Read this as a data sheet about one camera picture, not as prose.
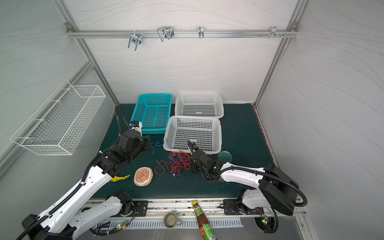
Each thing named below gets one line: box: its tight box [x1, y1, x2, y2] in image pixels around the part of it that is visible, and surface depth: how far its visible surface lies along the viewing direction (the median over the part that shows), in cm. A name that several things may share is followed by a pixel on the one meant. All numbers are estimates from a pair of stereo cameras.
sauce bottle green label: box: [192, 200, 217, 240], surface depth 68 cm
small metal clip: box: [198, 26, 205, 39], surface depth 80 cm
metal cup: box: [163, 211, 182, 229], surface depth 70 cm
